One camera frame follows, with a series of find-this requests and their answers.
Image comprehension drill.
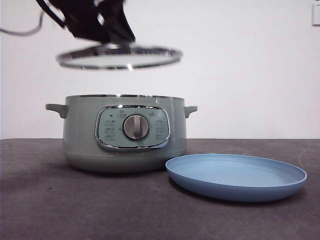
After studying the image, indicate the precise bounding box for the glass lid with green knob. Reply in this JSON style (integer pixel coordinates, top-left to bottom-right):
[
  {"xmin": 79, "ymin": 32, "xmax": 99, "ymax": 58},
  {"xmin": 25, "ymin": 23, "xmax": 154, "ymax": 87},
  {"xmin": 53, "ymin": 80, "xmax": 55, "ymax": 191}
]
[{"xmin": 55, "ymin": 42, "xmax": 183, "ymax": 71}]

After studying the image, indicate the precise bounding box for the pale green electric steamer pot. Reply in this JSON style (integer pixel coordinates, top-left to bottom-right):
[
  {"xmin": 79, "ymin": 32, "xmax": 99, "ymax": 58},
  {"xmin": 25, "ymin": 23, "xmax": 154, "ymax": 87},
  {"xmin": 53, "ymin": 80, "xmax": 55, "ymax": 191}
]
[{"xmin": 45, "ymin": 94, "xmax": 198, "ymax": 173}]

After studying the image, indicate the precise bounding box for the blue round plate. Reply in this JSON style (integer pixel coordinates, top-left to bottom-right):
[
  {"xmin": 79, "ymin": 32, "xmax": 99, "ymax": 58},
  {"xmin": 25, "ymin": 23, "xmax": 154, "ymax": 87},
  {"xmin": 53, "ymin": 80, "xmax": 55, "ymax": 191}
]
[{"xmin": 164, "ymin": 153, "xmax": 308, "ymax": 203}]

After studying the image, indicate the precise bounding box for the black cable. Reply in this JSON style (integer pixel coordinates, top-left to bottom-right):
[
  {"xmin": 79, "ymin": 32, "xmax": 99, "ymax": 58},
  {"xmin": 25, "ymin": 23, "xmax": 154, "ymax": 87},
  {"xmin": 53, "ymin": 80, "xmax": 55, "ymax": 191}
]
[{"xmin": 0, "ymin": 14, "xmax": 45, "ymax": 36}]

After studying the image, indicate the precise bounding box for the white wall plate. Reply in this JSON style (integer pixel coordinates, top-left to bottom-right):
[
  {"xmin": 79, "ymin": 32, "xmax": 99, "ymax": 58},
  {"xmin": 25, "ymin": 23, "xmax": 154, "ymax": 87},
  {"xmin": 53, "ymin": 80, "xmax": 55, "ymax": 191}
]
[{"xmin": 311, "ymin": 4, "xmax": 320, "ymax": 26}]

